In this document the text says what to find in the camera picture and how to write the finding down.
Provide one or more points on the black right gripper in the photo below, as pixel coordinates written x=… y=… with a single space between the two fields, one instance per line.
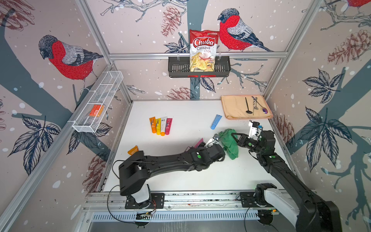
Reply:
x=242 y=140

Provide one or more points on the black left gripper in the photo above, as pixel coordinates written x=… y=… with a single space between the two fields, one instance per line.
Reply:
x=201 y=147

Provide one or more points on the light pink toothpaste tube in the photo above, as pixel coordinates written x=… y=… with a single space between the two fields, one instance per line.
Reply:
x=198 y=142

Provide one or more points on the green microfibre cloth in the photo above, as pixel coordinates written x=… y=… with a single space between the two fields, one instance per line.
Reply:
x=228 y=143

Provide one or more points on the light blue toothpaste tube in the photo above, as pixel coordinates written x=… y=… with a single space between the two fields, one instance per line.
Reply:
x=216 y=121

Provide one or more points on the dark pink toothpaste tube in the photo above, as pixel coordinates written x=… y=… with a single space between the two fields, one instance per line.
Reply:
x=168 y=126

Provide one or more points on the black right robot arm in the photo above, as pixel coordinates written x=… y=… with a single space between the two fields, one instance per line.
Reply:
x=305 y=210

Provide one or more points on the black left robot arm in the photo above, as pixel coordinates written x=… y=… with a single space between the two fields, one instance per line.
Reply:
x=137 y=169

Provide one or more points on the white orange-capped toothpaste tube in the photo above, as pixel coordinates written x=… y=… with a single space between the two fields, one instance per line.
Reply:
x=163 y=126

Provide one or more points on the yellow toothpaste tube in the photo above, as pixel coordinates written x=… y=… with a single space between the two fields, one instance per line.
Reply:
x=158 y=126

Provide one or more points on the orange toothpaste tube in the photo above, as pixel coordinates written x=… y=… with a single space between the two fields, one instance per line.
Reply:
x=153 y=123

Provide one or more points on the purple spoon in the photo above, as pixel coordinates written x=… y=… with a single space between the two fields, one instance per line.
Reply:
x=263 y=108

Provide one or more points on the black ladle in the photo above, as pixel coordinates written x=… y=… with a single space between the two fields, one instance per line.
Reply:
x=247 y=105

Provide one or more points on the beige cloth mat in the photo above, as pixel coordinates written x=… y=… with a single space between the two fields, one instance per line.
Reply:
x=234 y=107

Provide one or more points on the orange snack wrapper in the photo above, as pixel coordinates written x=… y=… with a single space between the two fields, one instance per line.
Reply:
x=133 y=150

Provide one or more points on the red cassava chips bag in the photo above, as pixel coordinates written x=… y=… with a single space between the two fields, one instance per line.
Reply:
x=203 y=47

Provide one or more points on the orange packet in basket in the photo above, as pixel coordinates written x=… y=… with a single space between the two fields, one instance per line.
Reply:
x=96 y=110

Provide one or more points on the aluminium front rail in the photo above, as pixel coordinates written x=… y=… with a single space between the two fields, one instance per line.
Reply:
x=173 y=201

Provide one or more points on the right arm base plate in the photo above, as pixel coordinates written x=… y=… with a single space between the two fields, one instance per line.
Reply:
x=248 y=200

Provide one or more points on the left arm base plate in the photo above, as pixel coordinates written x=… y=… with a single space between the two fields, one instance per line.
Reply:
x=156 y=201

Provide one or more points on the black wall basket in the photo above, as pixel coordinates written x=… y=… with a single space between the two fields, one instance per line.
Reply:
x=183 y=67

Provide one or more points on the white wire shelf basket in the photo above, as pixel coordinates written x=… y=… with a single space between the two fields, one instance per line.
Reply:
x=103 y=95

